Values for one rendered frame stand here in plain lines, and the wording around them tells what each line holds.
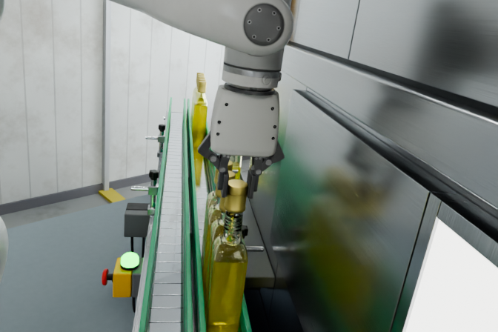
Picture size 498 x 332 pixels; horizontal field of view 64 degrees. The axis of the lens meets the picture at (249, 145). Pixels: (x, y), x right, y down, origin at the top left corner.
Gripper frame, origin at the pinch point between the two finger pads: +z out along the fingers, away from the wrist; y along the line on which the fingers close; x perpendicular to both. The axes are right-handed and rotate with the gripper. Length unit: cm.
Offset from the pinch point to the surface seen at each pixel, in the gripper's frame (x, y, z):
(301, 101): -11.5, -11.7, -11.6
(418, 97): 22.1, -12.8, -19.8
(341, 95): 3.7, -12.7, -16.2
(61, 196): -255, 99, 132
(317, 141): -0.1, -11.9, -7.9
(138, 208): -58, 20, 36
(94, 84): -273, 77, 41
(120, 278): -27, 21, 38
